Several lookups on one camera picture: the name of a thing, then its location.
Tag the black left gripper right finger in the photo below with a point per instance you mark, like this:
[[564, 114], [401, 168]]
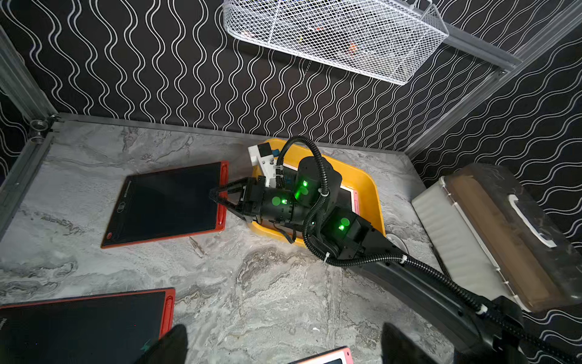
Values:
[[396, 347]]

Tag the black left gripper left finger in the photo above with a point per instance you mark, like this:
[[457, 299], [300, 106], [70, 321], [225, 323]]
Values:
[[171, 349]]

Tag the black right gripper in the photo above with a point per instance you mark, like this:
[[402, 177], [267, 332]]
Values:
[[261, 203]]

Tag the white writing tablet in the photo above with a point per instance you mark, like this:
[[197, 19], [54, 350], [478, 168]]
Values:
[[340, 355], [347, 197]]

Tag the red writing tablet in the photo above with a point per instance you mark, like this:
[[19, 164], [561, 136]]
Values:
[[173, 203], [105, 328]]

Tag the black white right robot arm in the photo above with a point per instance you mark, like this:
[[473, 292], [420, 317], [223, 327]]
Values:
[[298, 196]]

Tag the yellow plastic storage tray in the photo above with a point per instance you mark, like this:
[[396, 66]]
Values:
[[353, 178]]

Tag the white toolbox brown lid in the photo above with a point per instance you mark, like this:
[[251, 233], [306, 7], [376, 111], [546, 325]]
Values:
[[494, 240]]

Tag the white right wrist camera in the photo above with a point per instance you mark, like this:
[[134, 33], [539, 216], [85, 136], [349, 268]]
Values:
[[262, 156]]

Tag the white wire mesh basket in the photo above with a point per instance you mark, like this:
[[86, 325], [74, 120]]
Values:
[[386, 40]]

